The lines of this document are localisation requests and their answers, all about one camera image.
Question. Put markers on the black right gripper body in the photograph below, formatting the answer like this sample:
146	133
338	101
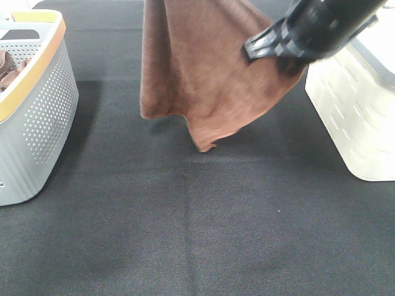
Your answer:
313	30

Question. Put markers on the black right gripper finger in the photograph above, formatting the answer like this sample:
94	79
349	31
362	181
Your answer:
267	43
291	66

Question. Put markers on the brown microfibre towel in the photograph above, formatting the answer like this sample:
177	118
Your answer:
193	66

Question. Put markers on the white plastic storage bin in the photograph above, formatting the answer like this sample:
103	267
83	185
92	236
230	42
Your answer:
353	93

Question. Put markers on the black table cloth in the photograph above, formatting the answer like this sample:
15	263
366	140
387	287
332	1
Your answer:
132	207

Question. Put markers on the grey perforated laundry basket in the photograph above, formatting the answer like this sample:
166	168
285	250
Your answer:
38	108

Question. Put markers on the brown towels in basket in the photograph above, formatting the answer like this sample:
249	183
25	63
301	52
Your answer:
8	73

